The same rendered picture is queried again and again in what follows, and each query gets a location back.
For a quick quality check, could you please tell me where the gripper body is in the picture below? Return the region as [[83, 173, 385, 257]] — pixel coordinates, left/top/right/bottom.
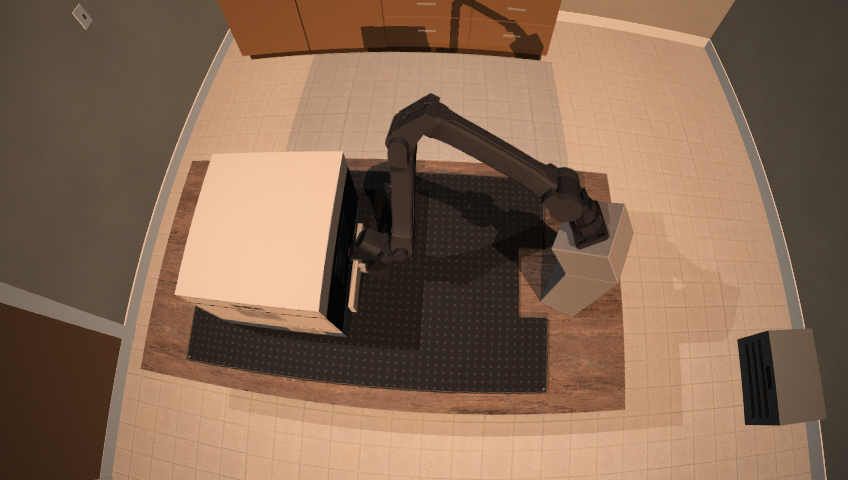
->
[[366, 254, 390, 279]]

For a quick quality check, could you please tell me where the beige benchtop instrument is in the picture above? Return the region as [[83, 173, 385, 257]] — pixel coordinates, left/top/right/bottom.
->
[[175, 151, 369, 337]]

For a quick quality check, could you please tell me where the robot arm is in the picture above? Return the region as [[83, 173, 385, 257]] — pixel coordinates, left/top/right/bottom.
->
[[348, 93, 609, 271]]

